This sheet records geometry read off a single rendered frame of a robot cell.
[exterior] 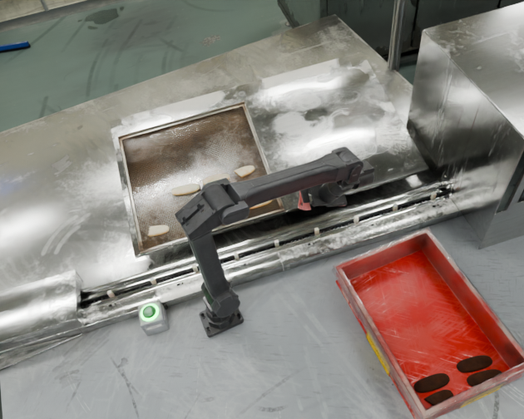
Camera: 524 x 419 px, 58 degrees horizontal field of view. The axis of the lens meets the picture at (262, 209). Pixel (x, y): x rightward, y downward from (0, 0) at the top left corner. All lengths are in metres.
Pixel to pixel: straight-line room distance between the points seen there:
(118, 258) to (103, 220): 0.19
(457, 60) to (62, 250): 1.43
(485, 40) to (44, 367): 1.63
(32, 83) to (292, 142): 2.91
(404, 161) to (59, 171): 1.36
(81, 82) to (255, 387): 3.15
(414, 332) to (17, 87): 3.63
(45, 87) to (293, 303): 3.14
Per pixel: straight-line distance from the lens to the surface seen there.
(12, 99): 4.26
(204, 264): 1.21
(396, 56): 2.24
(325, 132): 1.80
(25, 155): 2.29
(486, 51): 1.57
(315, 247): 1.56
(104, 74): 4.10
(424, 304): 1.53
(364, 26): 3.28
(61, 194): 2.04
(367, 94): 1.93
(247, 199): 1.10
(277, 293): 1.53
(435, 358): 1.47
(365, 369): 1.44
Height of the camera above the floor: 2.17
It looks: 52 degrees down
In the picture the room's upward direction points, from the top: 11 degrees counter-clockwise
